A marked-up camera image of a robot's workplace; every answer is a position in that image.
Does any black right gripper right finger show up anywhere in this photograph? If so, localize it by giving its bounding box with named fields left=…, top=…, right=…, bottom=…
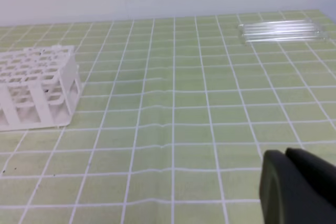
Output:
left=285, top=148, right=335, bottom=198

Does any clear test tube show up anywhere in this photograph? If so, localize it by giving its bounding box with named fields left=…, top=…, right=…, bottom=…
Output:
left=240, top=28, right=327, bottom=40
left=238, top=19, right=317, bottom=28
left=240, top=25, right=323, bottom=33
left=240, top=34, right=329, bottom=44

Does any green checked tablecloth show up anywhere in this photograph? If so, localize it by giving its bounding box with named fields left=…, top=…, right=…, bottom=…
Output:
left=1, top=10, right=335, bottom=223

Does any clear test tube bottom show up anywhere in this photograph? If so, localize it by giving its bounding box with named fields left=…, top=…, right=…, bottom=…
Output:
left=240, top=34, right=329, bottom=44

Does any white plastic test tube rack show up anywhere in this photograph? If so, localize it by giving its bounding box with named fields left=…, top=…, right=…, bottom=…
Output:
left=1, top=45, right=83, bottom=131

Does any clear test tube top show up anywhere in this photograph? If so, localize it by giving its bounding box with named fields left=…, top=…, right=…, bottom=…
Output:
left=238, top=19, right=317, bottom=28

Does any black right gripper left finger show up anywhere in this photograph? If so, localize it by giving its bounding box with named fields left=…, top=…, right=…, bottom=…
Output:
left=259, top=150, right=335, bottom=223

